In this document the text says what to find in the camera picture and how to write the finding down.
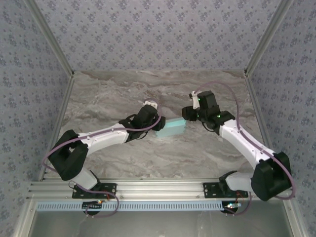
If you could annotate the light blue paper box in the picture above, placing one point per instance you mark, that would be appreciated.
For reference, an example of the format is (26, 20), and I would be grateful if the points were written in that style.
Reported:
(171, 128)

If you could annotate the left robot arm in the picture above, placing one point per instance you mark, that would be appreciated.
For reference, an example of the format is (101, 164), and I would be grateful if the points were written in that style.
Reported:
(69, 155)

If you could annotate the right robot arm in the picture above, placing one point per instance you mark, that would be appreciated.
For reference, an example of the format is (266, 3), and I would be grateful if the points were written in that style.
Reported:
(269, 177)

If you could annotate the small circuit board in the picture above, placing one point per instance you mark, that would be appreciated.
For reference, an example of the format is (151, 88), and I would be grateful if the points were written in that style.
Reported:
(91, 205)
(232, 205)

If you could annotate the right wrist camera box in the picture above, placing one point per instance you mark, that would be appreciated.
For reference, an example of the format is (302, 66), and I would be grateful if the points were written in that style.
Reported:
(195, 103)

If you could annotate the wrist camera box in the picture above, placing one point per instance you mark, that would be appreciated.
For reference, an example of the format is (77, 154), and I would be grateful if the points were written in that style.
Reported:
(195, 103)
(150, 102)

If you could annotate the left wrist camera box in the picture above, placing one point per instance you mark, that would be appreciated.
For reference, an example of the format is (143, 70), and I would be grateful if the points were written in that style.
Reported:
(150, 102)

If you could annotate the aluminium table side rail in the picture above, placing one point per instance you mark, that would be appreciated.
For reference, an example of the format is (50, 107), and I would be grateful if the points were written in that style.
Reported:
(254, 98)
(60, 113)

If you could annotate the wide aluminium frame rail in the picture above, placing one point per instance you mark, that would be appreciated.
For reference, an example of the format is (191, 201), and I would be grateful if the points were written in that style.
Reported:
(158, 188)

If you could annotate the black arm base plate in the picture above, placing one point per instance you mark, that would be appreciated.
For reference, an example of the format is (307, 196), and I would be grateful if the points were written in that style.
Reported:
(79, 193)
(209, 192)

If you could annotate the aluminium frame post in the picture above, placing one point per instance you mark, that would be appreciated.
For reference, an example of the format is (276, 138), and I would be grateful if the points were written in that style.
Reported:
(53, 39)
(265, 39)

